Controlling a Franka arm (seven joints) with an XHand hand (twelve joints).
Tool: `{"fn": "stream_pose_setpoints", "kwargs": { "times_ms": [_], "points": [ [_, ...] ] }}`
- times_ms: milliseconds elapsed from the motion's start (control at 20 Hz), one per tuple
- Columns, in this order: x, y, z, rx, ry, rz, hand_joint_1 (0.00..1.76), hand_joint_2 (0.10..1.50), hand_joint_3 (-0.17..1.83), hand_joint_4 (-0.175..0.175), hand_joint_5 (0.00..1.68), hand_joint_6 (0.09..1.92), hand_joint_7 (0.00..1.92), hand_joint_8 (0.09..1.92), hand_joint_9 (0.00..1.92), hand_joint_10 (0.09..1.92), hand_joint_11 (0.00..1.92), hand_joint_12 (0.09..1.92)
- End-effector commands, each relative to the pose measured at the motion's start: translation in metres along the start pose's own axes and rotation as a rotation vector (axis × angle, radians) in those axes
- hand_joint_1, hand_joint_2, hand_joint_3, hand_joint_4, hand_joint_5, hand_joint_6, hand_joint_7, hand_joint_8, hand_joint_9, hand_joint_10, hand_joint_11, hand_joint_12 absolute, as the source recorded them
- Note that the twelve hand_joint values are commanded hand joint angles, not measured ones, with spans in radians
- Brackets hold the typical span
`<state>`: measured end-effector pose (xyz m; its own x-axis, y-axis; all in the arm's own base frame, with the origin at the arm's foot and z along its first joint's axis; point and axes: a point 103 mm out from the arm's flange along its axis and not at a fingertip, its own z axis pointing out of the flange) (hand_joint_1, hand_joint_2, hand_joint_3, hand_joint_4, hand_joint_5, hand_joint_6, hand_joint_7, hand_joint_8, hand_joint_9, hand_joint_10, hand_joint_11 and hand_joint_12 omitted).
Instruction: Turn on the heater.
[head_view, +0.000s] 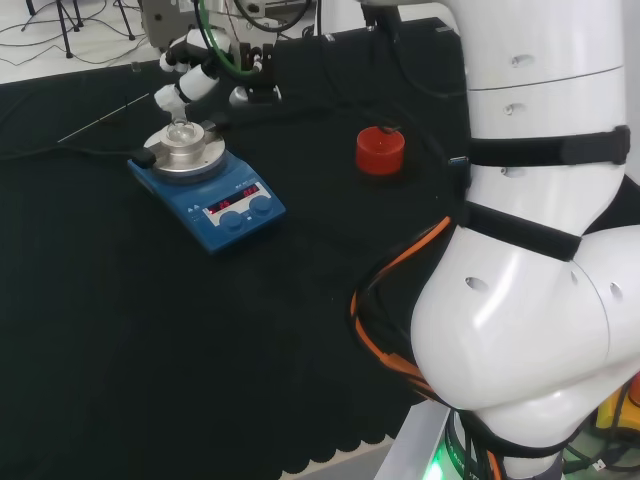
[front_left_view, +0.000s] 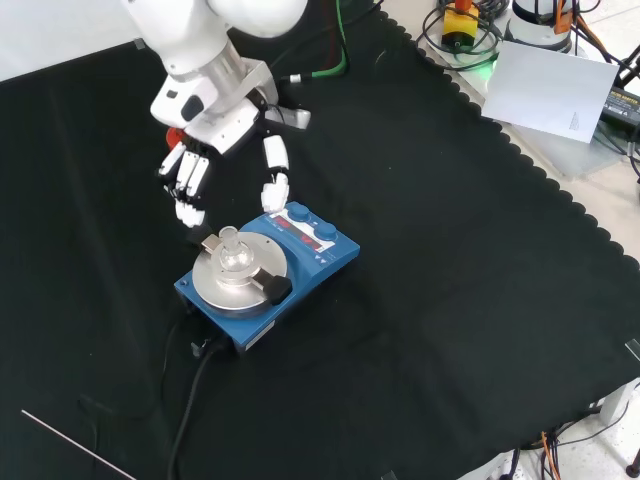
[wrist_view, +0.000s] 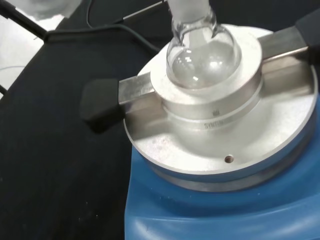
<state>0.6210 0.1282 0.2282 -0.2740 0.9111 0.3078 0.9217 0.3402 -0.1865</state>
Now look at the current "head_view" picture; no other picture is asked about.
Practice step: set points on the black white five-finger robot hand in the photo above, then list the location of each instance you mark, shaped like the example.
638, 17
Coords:
197, 82

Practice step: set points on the heater with blue base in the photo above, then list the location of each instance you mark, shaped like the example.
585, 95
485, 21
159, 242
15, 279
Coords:
210, 232

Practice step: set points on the clear round-bottom glass flask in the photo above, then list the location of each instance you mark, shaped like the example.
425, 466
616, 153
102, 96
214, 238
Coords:
181, 134

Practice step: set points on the black tripod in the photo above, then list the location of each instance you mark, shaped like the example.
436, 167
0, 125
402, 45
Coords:
125, 20
67, 30

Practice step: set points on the thin glass rod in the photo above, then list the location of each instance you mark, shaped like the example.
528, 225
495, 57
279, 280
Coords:
102, 118

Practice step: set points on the red round button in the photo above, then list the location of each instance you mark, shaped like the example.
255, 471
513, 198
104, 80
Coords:
380, 152

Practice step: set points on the black bench cloth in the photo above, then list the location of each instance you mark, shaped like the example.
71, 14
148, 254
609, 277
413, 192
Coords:
175, 340

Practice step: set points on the blue usb plug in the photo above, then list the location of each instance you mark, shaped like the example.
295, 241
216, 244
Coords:
458, 160

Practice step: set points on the yellow stop button box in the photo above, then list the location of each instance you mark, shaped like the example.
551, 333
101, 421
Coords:
612, 415

